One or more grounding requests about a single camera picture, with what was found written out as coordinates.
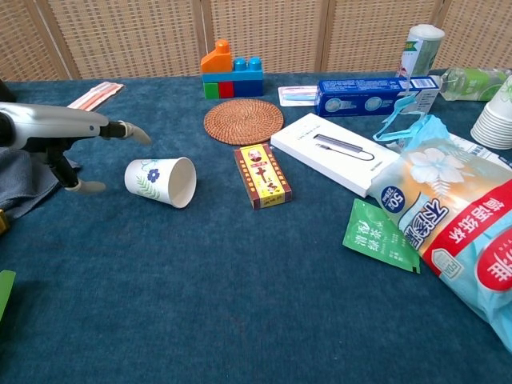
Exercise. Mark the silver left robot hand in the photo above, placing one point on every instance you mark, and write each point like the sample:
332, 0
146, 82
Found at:
44, 126

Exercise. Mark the floral white paper cup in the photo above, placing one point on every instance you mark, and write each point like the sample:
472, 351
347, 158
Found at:
154, 180

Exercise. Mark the grey towel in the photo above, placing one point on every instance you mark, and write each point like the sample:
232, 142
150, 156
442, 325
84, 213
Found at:
20, 180

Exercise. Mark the pink cutlery case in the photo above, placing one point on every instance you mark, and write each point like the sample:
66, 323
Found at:
98, 96

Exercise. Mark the bamboo folding screen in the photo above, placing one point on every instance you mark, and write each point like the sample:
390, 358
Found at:
140, 36

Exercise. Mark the green white snack bag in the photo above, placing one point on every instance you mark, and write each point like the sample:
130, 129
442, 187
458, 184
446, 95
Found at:
5, 292

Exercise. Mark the colourful toy block stack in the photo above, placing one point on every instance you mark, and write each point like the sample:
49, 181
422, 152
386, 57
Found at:
232, 76

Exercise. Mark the round woven rattan coaster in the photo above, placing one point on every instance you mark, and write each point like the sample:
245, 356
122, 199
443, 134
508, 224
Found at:
244, 122

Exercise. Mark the red yellow medicine box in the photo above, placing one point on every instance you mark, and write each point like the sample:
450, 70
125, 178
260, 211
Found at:
262, 176

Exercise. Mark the dark blue table cloth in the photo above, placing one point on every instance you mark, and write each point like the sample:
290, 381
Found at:
200, 300

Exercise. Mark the pink white toothbrush pack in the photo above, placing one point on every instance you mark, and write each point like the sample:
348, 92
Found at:
296, 95

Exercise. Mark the white USB hub box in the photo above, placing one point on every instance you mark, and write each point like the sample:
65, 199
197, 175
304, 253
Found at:
320, 154

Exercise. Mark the blue toothpaste box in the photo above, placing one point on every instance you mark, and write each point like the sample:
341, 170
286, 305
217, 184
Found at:
360, 98

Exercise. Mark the green tea sachet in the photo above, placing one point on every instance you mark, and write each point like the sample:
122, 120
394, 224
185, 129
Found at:
374, 240

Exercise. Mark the white green label canister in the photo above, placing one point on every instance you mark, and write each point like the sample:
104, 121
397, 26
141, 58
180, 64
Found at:
422, 50

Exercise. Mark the light blue plastic product bag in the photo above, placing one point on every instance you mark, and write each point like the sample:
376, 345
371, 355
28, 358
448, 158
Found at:
460, 224

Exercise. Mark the clear green label water bottle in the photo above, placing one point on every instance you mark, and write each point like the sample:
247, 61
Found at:
476, 84

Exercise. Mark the stack of paper cups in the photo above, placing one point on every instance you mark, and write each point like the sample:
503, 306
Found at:
496, 124

